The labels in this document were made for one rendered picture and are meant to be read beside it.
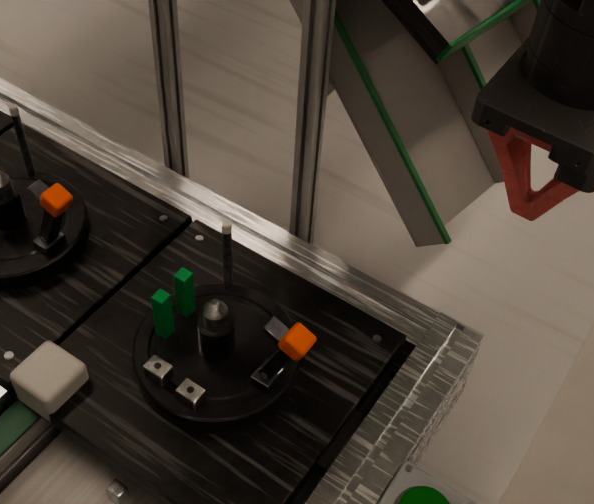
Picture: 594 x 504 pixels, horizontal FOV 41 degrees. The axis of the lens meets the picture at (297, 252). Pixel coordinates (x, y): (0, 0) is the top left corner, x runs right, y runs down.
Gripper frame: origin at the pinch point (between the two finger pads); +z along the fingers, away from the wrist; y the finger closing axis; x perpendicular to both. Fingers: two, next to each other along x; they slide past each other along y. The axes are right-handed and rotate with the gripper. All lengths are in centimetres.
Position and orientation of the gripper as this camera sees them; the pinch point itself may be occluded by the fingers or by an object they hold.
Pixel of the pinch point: (526, 203)
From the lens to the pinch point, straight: 47.6
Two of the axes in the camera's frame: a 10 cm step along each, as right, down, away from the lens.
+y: -5.7, 6.0, -5.6
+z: -0.6, 6.5, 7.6
